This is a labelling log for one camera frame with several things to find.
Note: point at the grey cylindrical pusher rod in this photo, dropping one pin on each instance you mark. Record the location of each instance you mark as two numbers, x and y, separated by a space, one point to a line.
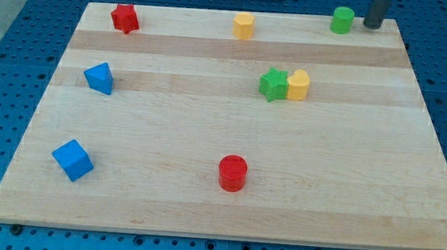
376 13

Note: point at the green cylinder block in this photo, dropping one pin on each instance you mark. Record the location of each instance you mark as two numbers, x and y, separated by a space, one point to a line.
342 20

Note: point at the green star block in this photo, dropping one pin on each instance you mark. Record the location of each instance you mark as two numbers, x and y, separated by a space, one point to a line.
274 84

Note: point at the red star block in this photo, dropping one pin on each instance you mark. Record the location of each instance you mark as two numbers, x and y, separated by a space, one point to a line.
125 18

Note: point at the yellow heart block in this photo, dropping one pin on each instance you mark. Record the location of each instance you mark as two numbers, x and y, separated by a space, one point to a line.
298 84

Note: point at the yellow hexagon block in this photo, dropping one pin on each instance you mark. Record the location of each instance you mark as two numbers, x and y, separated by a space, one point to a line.
243 25

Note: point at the wooden board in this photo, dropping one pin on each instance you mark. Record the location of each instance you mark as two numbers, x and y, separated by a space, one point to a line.
356 164

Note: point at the red cylinder block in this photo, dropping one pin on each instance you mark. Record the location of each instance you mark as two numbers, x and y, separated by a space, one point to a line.
233 171

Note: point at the blue triangle block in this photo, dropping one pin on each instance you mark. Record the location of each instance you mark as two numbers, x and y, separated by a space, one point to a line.
99 78

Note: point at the blue cube block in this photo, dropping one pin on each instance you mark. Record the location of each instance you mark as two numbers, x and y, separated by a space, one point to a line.
73 160

